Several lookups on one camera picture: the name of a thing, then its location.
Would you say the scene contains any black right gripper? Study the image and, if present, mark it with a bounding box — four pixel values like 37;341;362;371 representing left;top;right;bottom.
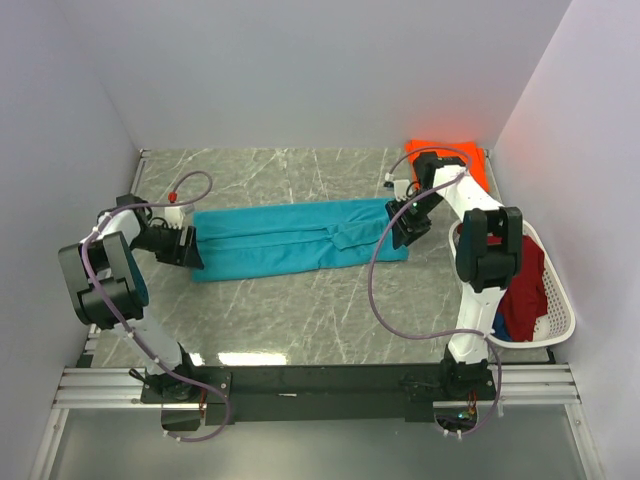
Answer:
385;189;444;250

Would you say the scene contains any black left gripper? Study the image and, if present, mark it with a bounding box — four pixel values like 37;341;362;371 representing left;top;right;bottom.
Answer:
130;222;204;269

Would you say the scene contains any teal polo shirt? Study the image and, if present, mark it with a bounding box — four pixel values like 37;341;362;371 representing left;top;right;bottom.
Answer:
191;198;409;283

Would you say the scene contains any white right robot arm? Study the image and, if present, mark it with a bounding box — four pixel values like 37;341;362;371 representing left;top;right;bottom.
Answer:
382;147;523;399

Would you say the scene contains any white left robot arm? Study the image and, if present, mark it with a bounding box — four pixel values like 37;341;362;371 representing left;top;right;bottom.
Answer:
58;192;204;402

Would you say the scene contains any folded orange t shirt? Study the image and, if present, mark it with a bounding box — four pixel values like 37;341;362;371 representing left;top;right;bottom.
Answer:
404;139;490;193

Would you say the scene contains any blue shirt in basket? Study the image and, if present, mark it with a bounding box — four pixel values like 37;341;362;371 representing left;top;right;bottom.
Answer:
493;311;512;342

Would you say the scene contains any dark red shirt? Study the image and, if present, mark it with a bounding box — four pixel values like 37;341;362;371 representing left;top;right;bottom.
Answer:
497;235;548;342

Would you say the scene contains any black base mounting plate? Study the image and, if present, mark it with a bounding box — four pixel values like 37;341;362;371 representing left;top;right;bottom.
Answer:
141;361;497;430

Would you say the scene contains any white laundry basket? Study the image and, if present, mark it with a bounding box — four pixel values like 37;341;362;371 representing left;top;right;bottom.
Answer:
447;213;577;349

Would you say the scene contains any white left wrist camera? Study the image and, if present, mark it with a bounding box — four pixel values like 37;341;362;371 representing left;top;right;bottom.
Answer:
164;191;195;229

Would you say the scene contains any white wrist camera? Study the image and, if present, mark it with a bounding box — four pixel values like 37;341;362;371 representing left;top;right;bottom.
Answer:
383;172;412;201
164;191;195;229

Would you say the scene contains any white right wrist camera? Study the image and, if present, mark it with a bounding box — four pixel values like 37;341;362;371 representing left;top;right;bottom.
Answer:
383;172;412;201

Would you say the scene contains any aluminium frame rail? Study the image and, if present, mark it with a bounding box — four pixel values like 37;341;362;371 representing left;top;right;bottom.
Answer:
52;364;581;410

